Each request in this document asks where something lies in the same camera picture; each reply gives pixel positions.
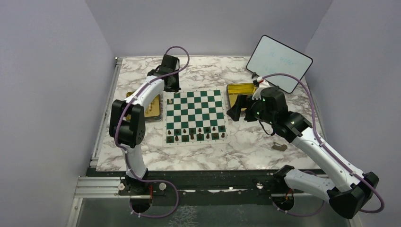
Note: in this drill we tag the left gold metal tin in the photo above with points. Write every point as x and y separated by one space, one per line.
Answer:
155 113

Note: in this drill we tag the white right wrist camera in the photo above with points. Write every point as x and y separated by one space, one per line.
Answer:
260 84

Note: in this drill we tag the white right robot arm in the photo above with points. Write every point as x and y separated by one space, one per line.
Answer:
347 188

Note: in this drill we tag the gold metal tin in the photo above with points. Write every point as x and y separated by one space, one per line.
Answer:
233 90
155 113

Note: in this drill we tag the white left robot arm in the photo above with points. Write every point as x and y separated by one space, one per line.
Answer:
127 120

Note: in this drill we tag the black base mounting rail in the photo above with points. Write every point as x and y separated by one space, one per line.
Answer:
231 187

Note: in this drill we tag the right gold metal tin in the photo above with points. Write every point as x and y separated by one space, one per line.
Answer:
233 90

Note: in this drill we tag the small brass padlock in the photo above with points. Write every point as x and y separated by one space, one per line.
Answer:
279 147

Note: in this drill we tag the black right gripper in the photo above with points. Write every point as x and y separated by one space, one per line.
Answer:
242 102

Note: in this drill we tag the green white chess board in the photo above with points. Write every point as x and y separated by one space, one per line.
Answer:
196 108

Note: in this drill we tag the small whiteboard on stand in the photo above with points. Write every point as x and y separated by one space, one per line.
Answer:
272 56

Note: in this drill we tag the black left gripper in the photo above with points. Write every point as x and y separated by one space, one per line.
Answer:
175 87

